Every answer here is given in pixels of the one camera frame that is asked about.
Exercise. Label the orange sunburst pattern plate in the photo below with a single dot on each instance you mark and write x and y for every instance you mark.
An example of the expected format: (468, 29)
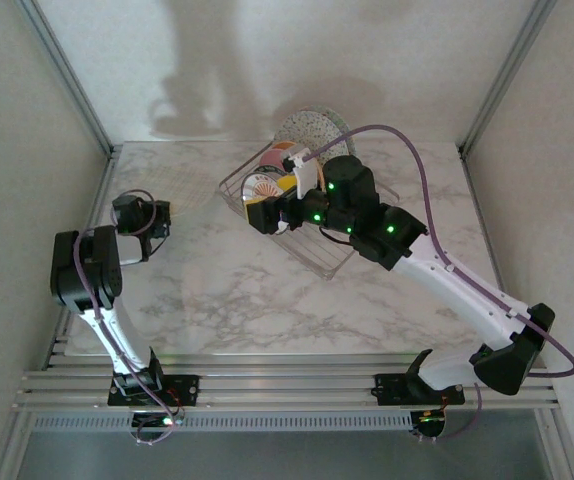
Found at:
(262, 190)

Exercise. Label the green rimmed lettered plate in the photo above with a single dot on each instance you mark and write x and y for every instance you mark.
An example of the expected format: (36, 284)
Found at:
(267, 173)

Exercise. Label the pink plate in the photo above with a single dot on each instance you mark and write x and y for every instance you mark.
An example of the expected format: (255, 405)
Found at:
(269, 159)

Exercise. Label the pale green plate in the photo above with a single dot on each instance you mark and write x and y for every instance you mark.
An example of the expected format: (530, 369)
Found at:
(351, 137)

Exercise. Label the blue speckled white plate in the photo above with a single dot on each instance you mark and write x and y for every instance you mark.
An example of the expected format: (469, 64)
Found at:
(302, 127)

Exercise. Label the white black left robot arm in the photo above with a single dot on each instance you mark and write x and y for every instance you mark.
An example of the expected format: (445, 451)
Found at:
(112, 325)

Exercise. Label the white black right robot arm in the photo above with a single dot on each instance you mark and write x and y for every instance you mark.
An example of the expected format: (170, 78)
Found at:
(467, 295)

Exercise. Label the grid pattern plate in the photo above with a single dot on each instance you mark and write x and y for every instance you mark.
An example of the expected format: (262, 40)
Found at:
(187, 185)

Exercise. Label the aluminium side rail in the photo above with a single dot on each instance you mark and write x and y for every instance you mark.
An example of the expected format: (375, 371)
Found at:
(99, 195)
(482, 225)

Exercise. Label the aluminium frame post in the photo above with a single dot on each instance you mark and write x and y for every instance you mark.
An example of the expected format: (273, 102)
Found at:
(507, 75)
(67, 75)

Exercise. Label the aluminium rail beam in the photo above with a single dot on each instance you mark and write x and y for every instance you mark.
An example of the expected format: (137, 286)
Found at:
(287, 380)

